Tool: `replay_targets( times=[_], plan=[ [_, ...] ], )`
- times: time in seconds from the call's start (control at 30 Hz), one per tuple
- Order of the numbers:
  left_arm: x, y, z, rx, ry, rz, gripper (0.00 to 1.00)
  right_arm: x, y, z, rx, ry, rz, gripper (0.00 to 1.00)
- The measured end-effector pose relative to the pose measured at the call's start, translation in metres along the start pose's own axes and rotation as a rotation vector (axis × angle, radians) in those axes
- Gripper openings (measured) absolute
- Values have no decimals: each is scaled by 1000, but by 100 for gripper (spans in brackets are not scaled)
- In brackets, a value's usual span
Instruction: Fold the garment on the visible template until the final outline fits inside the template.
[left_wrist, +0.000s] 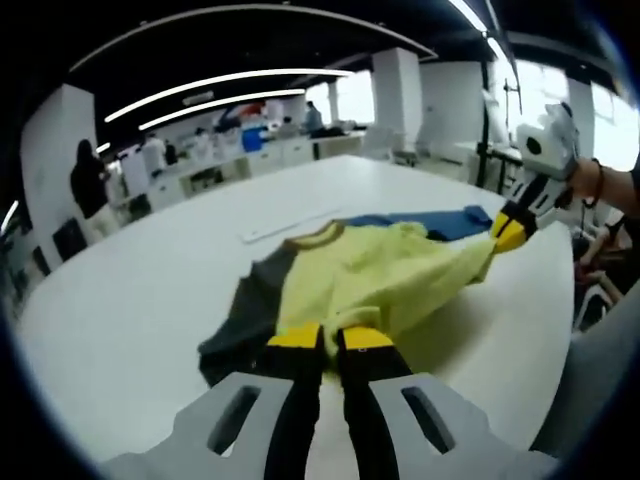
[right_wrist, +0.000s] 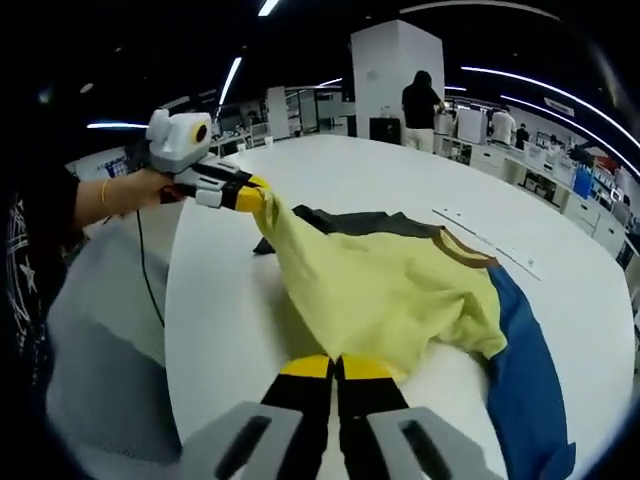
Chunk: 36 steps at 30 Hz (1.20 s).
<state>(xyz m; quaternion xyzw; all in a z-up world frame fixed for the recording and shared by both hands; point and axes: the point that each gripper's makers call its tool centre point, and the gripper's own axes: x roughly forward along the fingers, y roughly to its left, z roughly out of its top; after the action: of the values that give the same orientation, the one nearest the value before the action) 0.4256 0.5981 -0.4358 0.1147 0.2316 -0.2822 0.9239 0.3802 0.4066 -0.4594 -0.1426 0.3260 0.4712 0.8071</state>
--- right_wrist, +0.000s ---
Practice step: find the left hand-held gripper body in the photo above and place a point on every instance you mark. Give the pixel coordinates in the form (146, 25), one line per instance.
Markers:
(180, 142)

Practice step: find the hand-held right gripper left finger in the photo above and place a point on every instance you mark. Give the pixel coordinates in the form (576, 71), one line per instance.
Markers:
(280, 420)

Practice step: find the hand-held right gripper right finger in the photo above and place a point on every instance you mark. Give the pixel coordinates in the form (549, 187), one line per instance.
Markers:
(395, 430)

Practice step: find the yellow blue grey garment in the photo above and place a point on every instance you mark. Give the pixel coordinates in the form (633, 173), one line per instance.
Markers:
(400, 300)

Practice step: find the person's left hand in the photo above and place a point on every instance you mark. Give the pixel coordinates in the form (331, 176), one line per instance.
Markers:
(150, 187)

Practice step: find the straight ceiling light bar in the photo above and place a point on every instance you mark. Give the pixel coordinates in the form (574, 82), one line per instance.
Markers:
(230, 80)

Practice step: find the black office chair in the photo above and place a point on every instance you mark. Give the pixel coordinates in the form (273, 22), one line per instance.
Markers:
(385, 131)

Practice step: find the person's grey trousers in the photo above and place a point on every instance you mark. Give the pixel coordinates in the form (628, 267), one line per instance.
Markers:
(105, 360)

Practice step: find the wide white square pillar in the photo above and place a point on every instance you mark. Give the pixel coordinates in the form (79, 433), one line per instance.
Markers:
(395, 75)

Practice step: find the white cabinet row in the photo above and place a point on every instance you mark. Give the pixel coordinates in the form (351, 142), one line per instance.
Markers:
(540, 180)

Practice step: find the blue storage box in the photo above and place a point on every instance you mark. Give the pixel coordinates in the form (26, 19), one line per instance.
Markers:
(583, 183)

